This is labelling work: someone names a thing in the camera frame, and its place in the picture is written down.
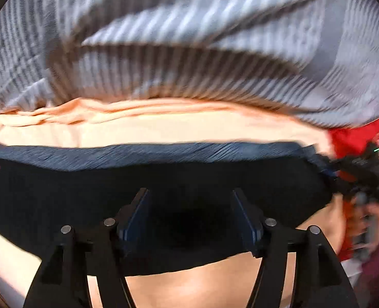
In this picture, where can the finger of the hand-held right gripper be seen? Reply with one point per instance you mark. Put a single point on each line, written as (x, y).
(330, 168)

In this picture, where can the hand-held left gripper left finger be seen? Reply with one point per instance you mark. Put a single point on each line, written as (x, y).
(137, 219)

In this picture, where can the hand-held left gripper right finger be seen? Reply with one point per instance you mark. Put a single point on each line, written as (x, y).
(244, 221)

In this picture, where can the black pants with patterned waistband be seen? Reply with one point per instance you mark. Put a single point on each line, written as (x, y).
(176, 183)

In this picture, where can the person's right hand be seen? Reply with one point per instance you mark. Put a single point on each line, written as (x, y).
(367, 219)

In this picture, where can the red patterned cloth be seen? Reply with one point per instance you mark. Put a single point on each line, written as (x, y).
(346, 141)

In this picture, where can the peach bed sheet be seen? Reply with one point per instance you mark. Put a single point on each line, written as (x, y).
(176, 125)

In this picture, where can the grey striped blanket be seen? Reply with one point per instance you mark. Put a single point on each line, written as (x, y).
(183, 32)

